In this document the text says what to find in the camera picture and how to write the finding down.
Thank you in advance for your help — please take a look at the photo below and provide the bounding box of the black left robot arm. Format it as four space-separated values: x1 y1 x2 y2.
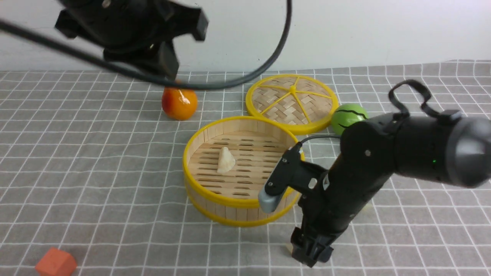
55 0 209 80

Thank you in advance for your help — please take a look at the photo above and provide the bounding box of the grey checked tablecloth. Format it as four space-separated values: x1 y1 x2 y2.
0 71 491 276

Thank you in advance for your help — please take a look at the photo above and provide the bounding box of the bamboo steamer tray yellow rim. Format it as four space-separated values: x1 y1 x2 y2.
183 117 300 227

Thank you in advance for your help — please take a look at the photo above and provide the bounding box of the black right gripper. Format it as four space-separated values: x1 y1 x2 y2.
290 193 369 268

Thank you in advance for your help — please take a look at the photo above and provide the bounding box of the orange foam block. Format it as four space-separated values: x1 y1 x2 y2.
35 247 77 276

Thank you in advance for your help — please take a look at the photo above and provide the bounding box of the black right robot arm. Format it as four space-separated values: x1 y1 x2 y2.
291 112 490 267

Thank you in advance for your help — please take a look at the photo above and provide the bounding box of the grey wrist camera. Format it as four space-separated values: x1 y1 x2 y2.
258 142 328 214

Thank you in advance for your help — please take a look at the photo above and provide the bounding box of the black cable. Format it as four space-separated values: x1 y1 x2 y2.
0 0 293 91

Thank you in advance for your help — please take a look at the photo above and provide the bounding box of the orange toy pear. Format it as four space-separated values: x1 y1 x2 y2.
161 87 198 121

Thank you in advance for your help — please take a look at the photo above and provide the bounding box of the white dumpling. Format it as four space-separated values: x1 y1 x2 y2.
216 147 236 175

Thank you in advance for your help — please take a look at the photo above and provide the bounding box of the woven bamboo steamer lid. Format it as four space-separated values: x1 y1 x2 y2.
245 74 339 135

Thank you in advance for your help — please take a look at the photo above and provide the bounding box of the green toy watermelon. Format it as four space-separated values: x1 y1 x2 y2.
330 103 368 136

